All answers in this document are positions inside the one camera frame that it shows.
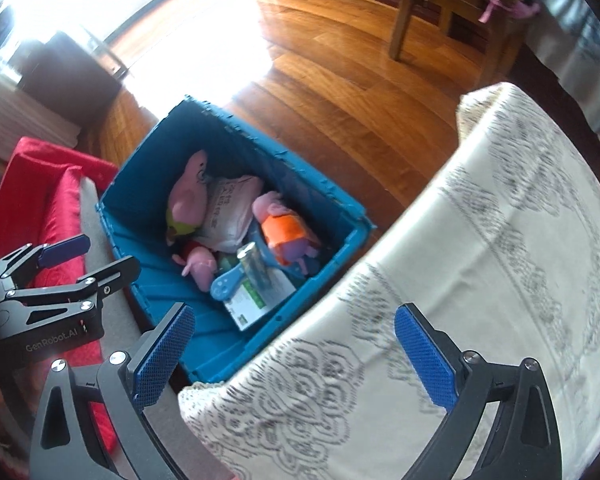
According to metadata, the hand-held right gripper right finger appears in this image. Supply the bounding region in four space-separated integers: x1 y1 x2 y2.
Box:
394 302 564 480

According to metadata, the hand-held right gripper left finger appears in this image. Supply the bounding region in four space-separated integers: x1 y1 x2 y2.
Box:
28 302 197 480

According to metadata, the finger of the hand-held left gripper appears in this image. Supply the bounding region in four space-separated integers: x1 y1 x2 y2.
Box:
0 233 91 302
7 255 142 327

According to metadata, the blue plastic container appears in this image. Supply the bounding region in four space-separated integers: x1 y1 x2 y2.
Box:
96 94 372 387

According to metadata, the red cloth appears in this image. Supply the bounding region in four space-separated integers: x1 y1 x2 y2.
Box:
0 136 122 454

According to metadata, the pink pig plush red dress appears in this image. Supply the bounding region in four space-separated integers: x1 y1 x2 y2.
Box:
172 240 221 291

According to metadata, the blue plastic clip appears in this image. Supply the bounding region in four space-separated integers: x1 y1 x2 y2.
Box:
210 232 282 304

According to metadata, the pink pig plush green dress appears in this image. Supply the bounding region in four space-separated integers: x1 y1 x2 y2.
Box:
165 149 217 247

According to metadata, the white green paper box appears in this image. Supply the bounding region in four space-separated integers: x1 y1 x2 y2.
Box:
223 267 298 332

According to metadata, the silver metal can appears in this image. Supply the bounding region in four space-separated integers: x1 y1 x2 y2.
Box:
236 241 274 289

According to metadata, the white printed packet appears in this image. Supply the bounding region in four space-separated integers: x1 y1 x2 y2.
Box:
195 176 264 254

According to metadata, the white patterned tablecloth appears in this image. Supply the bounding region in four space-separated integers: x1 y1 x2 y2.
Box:
178 82 600 480

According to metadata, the dark cabinet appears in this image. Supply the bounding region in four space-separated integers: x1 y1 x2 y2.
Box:
19 30 124 127

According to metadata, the pink pig plush orange dress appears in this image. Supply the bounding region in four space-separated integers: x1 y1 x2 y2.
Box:
251 191 322 267

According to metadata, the wooden chair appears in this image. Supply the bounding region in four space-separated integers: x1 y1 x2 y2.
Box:
375 0 529 87

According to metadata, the white pleated cloth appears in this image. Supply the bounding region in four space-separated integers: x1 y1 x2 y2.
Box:
517 0 600 142

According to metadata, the pink ribbon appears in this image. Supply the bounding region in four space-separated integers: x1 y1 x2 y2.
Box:
478 0 541 24

